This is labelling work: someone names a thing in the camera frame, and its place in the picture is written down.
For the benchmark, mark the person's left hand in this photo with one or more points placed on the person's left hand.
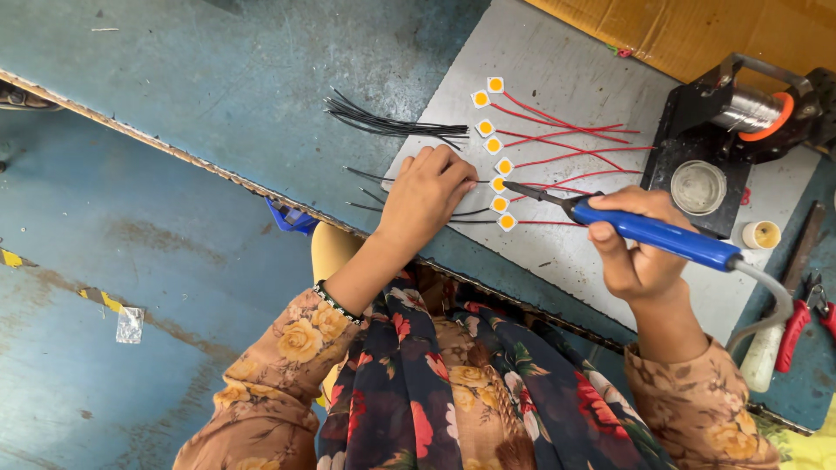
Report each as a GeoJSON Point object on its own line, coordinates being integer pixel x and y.
{"type": "Point", "coordinates": [418, 196]}

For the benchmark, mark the person's right hand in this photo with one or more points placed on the person's right hand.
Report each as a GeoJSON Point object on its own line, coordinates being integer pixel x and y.
{"type": "Point", "coordinates": [643, 274]}

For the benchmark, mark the person's left fingers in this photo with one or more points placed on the person's left fingers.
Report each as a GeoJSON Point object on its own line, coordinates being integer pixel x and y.
{"type": "Point", "coordinates": [450, 163]}

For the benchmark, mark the grey metal work plate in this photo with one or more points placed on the grey metal work plate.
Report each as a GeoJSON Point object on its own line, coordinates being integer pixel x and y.
{"type": "Point", "coordinates": [575, 59]}

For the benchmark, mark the blue plastic clip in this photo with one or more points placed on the blue plastic clip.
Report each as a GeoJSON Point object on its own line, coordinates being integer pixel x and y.
{"type": "Point", "coordinates": [290, 219]}

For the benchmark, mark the black solder stand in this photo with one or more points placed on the black solder stand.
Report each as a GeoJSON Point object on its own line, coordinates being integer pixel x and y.
{"type": "Point", "coordinates": [679, 140]}

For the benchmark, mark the dark floral scarf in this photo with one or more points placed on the dark floral scarf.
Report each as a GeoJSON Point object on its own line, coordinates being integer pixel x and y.
{"type": "Point", "coordinates": [405, 405]}

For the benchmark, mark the round metal flux tin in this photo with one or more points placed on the round metal flux tin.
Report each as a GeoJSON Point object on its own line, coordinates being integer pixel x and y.
{"type": "Point", "coordinates": [698, 188]}

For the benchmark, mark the brown cardboard box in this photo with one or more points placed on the brown cardboard box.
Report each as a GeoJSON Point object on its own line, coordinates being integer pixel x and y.
{"type": "Point", "coordinates": [692, 29]}

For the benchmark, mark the brown floral dress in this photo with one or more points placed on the brown floral dress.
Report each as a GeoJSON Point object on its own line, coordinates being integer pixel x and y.
{"type": "Point", "coordinates": [274, 385]}

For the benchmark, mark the solder spool with orange rim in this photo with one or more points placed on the solder spool with orange rim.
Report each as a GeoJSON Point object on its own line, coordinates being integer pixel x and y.
{"type": "Point", "coordinates": [751, 111]}

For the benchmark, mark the small white cup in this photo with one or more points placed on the small white cup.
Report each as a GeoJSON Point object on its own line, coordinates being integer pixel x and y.
{"type": "Point", "coordinates": [761, 235]}

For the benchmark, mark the clear plastic wrapper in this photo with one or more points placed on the clear plastic wrapper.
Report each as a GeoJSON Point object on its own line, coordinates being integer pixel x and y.
{"type": "Point", "coordinates": [130, 325]}

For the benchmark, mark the brown metal bar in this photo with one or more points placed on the brown metal bar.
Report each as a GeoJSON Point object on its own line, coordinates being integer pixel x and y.
{"type": "Point", "coordinates": [806, 245]}

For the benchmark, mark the yellow cloth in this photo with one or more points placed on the yellow cloth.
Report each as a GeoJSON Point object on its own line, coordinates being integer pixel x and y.
{"type": "Point", "coordinates": [813, 447]}

